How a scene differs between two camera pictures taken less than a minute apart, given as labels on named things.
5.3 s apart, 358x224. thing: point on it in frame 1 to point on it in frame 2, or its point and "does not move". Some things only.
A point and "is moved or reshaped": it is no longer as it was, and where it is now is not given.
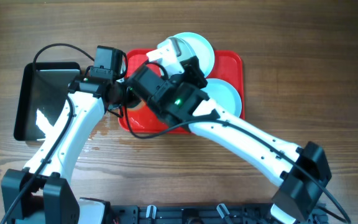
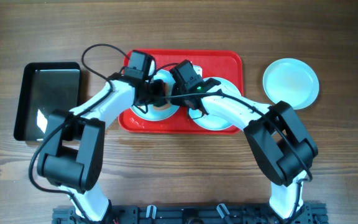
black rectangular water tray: [39, 96] does not move
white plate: [191, 45] is moved or reshaped
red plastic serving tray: [227, 65] does not move
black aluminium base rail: [259, 213] does not move
